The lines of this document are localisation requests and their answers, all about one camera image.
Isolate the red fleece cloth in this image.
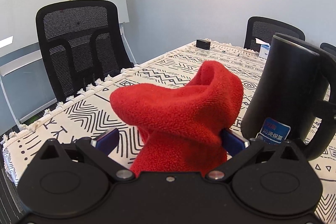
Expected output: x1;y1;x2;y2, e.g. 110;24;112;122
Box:
109;61;244;176

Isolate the black mug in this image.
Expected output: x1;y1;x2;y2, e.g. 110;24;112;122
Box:
241;33;335;160

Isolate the patterned white tablecloth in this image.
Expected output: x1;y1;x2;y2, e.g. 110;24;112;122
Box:
17;34;335;223

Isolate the blue tissue box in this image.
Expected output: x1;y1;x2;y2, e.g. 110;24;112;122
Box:
255;38;270;59

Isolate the black mesh office chair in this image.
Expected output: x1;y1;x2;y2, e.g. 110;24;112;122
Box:
35;0;135;103

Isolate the small black box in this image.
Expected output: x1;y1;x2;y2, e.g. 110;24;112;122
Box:
196;39;211;50

